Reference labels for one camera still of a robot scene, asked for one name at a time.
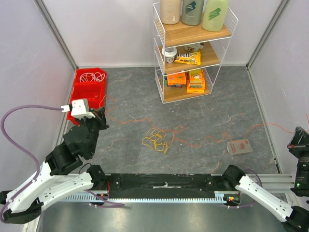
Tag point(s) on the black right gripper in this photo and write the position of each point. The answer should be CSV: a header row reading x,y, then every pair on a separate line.
x,y
298,147

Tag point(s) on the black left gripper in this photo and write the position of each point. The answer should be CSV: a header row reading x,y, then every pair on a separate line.
x,y
100,117

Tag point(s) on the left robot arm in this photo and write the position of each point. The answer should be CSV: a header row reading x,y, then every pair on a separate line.
x,y
35,195

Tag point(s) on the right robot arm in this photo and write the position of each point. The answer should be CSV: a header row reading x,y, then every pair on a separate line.
x,y
293,218

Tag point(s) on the red storage bin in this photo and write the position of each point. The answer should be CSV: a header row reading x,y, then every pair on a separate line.
x,y
90,84

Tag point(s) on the small card on table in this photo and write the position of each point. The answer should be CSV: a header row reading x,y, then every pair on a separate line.
x,y
239,147

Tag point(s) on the orange snack box left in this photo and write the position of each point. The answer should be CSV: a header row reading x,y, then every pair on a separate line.
x,y
177,79

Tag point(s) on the orange snack box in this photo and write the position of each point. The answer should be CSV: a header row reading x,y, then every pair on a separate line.
x,y
177,79
196,81

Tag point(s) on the coffee cup with lid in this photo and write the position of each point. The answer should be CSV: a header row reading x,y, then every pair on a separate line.
x,y
169,54

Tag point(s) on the orange snack box right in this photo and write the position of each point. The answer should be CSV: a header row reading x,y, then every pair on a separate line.
x,y
196,81

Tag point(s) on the yellow candy bag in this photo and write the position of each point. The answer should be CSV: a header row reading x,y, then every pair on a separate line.
x,y
193,58

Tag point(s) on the white brown snack pack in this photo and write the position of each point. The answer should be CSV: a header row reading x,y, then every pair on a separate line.
x,y
194,47

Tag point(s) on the beige bottle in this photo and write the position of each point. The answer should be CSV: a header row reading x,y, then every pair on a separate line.
x,y
170,11

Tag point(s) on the grey green bottle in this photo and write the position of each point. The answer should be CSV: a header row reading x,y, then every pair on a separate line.
x,y
192,12

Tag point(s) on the light green bottle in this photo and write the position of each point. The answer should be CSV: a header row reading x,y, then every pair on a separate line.
x,y
214,14

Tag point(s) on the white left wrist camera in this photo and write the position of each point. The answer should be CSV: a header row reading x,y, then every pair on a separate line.
x,y
79,109

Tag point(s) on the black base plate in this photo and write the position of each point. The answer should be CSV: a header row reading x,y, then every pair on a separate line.
x,y
165,185

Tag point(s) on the slotted cable duct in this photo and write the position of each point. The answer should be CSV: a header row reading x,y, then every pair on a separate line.
x,y
84,197

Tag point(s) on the white wire shelf rack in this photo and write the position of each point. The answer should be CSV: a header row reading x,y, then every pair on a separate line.
x,y
179,35

